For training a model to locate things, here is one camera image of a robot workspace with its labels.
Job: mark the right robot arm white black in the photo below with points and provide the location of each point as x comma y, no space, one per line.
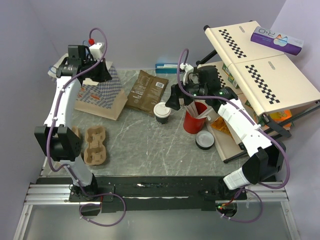
266,155

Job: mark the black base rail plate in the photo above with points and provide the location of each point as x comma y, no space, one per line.
146,193

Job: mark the orange snack packet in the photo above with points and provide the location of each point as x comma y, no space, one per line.
220,125

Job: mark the teal blue box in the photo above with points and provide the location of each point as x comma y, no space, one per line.
166,68

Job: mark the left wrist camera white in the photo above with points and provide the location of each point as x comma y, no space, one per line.
96,48

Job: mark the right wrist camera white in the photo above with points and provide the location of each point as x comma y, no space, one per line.
187,69

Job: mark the brown pulp cup carrier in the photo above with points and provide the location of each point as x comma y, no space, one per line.
95,154

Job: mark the red cup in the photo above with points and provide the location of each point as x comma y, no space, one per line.
194,125

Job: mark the black paper coffee cup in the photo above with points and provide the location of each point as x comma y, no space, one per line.
162,120

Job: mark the brown coffee bean pouch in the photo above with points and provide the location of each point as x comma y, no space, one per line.
146,92

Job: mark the white plastic cup lid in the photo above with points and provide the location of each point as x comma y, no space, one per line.
160,110

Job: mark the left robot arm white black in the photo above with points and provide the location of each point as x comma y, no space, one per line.
58,142

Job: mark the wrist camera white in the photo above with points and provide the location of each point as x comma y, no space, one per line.
187,69
96,48

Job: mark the cream checkered tiered shelf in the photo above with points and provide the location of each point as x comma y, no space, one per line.
269,80

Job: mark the blue checkered paper bag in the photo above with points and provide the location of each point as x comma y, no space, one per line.
104,99

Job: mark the purple white box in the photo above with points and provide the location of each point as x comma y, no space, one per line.
276,40

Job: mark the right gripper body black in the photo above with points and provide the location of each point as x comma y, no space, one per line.
197,90

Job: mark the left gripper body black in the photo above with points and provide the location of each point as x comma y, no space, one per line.
97,73

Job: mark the green snack boxes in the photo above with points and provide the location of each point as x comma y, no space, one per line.
231,79

